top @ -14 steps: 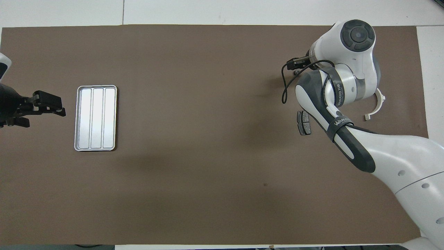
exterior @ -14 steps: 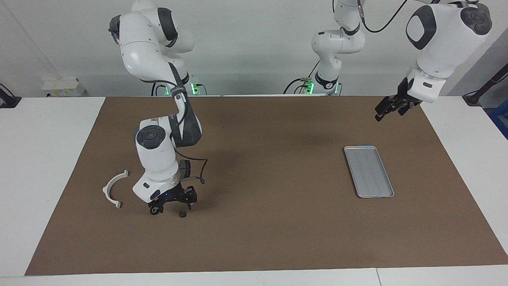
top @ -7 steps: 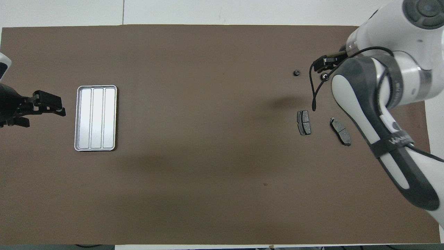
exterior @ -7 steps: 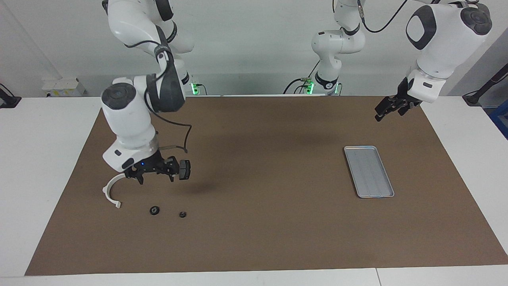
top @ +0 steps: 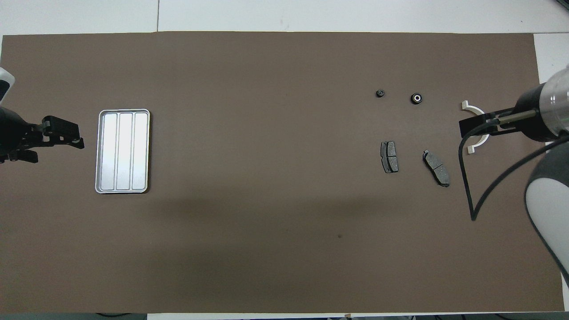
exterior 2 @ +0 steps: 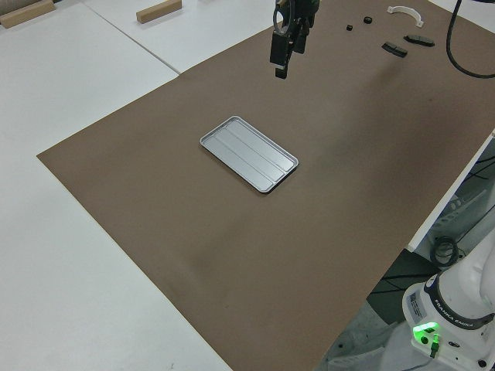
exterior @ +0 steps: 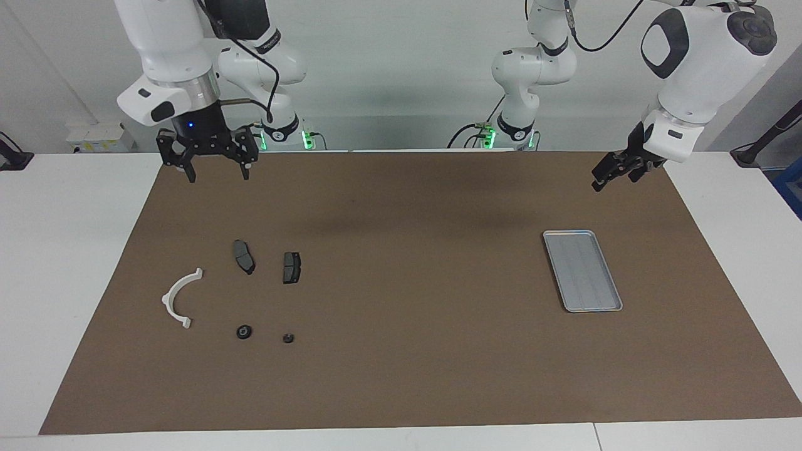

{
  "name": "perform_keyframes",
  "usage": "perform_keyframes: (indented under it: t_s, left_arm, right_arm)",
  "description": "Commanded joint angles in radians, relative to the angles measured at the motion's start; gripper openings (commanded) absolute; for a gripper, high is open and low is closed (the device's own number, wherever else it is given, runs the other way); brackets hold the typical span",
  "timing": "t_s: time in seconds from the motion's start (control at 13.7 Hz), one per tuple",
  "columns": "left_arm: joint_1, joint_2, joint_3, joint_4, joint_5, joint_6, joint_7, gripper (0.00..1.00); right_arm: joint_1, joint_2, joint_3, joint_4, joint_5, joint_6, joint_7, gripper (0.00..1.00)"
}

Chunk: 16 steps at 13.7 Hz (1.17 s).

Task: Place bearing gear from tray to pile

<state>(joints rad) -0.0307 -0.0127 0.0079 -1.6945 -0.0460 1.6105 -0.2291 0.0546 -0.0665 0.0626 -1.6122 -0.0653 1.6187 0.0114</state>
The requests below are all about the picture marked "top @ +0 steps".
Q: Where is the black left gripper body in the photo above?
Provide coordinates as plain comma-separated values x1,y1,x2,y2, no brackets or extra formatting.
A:
0,107,44,154

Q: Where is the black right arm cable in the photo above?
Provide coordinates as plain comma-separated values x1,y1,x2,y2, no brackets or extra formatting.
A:
460,122,569,221

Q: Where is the silver metal tray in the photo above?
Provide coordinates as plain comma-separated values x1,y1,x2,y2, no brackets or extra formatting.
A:
95,108,151,194

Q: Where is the rectangular dark brake pad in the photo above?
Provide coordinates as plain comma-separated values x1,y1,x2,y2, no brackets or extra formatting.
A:
380,140,399,174

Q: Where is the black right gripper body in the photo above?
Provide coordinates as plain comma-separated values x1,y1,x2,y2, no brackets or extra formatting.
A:
491,83,561,143

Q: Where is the brown table mat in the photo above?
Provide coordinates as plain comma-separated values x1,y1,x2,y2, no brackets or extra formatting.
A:
0,31,565,314

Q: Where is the white semicircular plastic bracket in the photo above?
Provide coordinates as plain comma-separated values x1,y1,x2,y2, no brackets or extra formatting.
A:
461,100,491,155

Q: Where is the elongated dark brake pad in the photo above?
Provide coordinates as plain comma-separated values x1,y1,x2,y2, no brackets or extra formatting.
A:
422,150,451,188

